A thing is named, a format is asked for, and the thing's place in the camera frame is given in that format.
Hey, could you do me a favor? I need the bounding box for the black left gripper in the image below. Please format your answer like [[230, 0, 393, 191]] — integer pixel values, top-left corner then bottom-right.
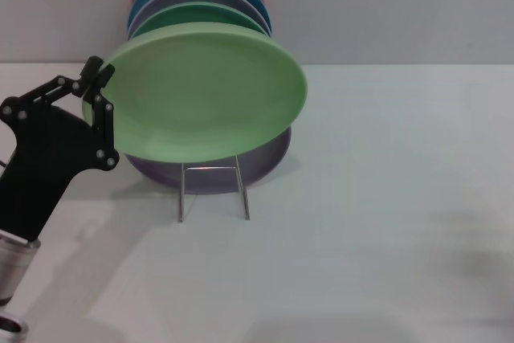
[[0, 56, 120, 243]]

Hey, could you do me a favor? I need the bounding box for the light green plate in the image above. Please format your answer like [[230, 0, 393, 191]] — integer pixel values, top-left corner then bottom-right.
[[82, 23, 309, 165]]

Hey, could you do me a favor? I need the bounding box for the lilac plate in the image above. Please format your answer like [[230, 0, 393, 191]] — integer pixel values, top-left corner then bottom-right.
[[126, 125, 292, 195]]

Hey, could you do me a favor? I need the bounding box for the dark green plate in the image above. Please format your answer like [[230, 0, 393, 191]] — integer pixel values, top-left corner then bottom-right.
[[130, 2, 269, 41]]

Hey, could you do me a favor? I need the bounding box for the metal wire plate rack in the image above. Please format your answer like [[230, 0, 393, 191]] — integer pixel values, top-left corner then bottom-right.
[[177, 153, 251, 223]]

